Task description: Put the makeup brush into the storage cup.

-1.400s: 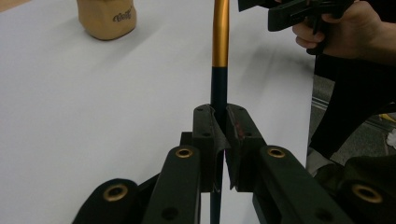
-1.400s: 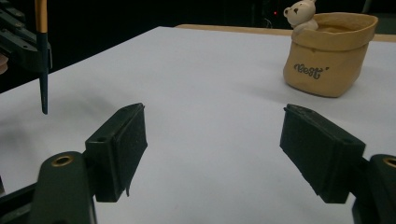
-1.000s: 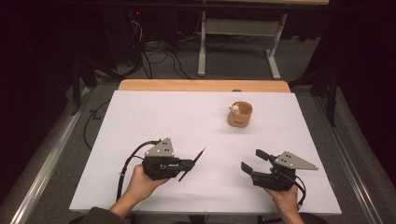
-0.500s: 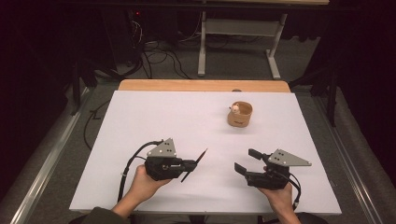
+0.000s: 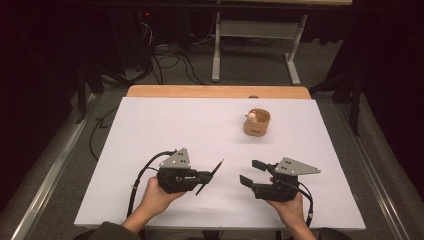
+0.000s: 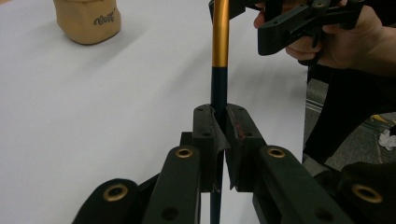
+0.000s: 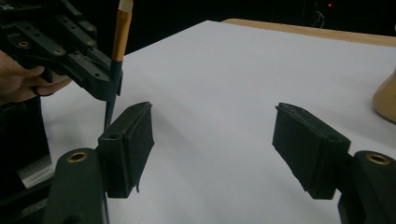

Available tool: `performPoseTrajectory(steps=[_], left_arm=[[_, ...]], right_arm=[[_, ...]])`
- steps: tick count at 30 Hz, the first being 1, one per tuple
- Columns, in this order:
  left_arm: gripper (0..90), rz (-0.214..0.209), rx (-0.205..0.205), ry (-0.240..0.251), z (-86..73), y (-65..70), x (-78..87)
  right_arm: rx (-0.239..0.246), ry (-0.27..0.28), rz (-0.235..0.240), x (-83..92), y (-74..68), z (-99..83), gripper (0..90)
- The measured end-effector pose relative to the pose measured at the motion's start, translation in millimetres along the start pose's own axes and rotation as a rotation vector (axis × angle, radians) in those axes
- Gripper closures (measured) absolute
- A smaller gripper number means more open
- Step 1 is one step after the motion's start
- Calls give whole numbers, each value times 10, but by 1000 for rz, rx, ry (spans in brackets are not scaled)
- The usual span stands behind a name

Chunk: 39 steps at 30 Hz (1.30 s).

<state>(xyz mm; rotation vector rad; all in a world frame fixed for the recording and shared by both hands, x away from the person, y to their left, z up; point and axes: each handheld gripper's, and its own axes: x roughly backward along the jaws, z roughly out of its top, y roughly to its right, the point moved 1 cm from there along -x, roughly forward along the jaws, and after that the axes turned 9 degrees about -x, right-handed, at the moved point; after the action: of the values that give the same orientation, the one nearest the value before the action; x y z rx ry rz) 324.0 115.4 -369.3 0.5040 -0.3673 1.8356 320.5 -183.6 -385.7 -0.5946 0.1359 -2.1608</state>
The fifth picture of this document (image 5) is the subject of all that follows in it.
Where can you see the black computer tower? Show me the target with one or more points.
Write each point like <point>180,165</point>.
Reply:
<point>131,36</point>

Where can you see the person's left hand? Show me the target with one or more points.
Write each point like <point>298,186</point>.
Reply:
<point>158,200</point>

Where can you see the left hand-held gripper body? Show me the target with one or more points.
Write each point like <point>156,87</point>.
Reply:
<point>175,180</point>

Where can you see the wooden table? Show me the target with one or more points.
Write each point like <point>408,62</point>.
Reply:
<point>200,91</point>

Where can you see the black pencil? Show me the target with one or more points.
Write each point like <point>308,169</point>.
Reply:
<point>213,171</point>

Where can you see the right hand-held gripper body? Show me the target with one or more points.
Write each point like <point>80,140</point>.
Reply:
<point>276,190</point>

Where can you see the wooden pen holder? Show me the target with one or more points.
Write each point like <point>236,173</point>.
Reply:
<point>256,127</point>

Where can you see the aluminium floor rail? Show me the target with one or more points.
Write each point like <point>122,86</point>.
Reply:
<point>376,170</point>
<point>50,176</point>

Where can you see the white board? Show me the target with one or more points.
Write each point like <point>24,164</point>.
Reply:
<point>216,140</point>

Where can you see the white metal desk frame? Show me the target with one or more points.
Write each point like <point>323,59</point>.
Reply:
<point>258,29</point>

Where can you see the person's right hand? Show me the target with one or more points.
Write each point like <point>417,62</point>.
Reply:
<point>290,211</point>

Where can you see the black metal stand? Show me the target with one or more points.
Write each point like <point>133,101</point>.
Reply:
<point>356,106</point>
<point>82,96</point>

